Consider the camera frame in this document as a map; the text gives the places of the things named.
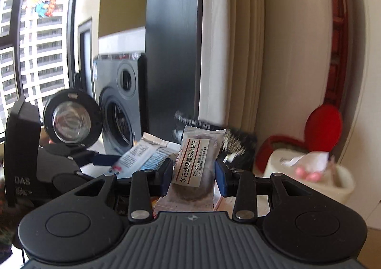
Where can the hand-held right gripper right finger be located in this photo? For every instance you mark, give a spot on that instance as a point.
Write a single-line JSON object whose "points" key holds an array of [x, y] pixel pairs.
{"points": [[221, 178]]}

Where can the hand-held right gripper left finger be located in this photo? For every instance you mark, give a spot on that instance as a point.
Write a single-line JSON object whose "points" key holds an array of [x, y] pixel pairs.
{"points": [[166, 176]]}

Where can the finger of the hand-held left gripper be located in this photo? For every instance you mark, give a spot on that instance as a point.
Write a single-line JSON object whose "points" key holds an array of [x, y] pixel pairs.
{"points": [[80, 156], [89, 176]]}

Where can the grey biscuit packet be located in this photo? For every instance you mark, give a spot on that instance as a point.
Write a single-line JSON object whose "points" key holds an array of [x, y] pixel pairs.
{"points": [[193, 165]]}

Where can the blue white snack packet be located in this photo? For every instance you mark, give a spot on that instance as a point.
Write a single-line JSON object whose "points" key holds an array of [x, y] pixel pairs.
{"points": [[143, 157]]}

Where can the black foil snack bag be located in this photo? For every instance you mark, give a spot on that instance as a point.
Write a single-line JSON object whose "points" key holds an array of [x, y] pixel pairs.
{"points": [[238, 144]]}

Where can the grey washing machine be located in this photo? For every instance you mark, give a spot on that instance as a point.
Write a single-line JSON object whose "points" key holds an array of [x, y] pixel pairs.
{"points": [[122, 99]]}

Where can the pink round ornament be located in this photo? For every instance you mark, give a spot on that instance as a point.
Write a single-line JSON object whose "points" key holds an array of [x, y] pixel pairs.
{"points": [[300, 171], [314, 177]]}

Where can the white tissue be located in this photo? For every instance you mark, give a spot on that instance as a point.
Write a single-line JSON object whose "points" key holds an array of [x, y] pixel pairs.
{"points": [[306, 162]]}

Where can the white plastic container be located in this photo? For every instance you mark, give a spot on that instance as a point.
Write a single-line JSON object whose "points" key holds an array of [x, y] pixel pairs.
{"points": [[312, 191]]}

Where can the red round lid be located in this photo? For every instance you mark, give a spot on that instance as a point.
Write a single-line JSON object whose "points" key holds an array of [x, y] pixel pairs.
{"points": [[324, 127]]}

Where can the black tall panel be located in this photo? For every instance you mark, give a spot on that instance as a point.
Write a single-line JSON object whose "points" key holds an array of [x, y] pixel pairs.
{"points": [[172, 49]]}

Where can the beige curtain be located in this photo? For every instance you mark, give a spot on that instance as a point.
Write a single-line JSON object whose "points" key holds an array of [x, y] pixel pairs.
{"points": [[235, 49]]}

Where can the colourful window sticker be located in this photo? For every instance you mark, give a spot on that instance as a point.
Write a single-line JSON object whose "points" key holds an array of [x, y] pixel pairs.
{"points": [[44, 1]]}

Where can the white shelf cabinet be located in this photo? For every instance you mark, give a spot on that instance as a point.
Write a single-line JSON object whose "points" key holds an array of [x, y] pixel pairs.
{"points": [[369, 78]]}

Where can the black window frame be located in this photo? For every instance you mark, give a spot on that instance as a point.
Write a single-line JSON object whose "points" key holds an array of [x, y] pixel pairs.
{"points": [[71, 25]]}

